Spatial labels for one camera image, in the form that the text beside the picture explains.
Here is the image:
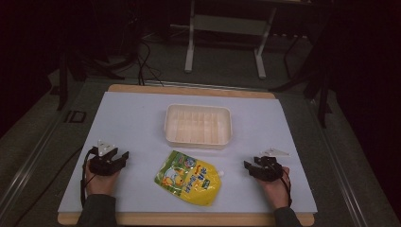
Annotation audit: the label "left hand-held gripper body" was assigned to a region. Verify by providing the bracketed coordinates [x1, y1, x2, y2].
[89, 139, 119, 177]

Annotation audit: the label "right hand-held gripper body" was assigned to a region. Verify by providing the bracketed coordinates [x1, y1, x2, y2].
[253, 147, 290, 183]

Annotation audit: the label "person's left hand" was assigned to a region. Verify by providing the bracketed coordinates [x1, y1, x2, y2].
[84, 160, 120, 197]

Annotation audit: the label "person's right hand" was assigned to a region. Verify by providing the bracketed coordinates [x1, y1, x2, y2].
[260, 166, 291, 210]

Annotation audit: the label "white table mat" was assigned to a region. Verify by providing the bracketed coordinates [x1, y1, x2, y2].
[57, 91, 318, 214]

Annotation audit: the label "yellow spouted pouch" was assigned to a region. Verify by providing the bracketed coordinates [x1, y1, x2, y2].
[153, 149, 225, 207]

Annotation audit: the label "white plastic basket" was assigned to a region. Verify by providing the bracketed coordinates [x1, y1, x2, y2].
[164, 103, 234, 150]

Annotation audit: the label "black tripod stand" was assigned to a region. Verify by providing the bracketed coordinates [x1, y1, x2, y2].
[56, 18, 127, 112]

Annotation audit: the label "black stand legs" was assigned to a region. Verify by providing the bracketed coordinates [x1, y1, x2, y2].
[269, 31, 335, 130]

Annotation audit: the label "white metal stand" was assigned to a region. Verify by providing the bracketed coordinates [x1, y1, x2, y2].
[183, 0, 279, 80]

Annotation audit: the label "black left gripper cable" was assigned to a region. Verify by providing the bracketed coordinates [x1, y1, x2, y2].
[79, 148, 96, 209]

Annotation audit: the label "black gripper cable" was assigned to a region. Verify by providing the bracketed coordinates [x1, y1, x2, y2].
[79, 148, 96, 209]
[277, 164, 293, 208]

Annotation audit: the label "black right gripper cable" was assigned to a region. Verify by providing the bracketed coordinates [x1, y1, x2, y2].
[277, 164, 293, 208]

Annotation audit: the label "black floor cables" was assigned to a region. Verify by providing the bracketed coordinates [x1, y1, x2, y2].
[135, 37, 166, 87]

